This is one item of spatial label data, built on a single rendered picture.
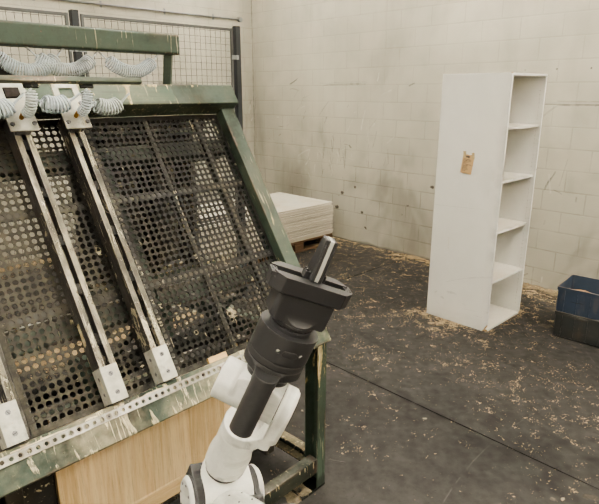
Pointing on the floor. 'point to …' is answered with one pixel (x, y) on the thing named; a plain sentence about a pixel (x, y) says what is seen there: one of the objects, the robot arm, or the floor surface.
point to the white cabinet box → (484, 195)
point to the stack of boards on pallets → (303, 219)
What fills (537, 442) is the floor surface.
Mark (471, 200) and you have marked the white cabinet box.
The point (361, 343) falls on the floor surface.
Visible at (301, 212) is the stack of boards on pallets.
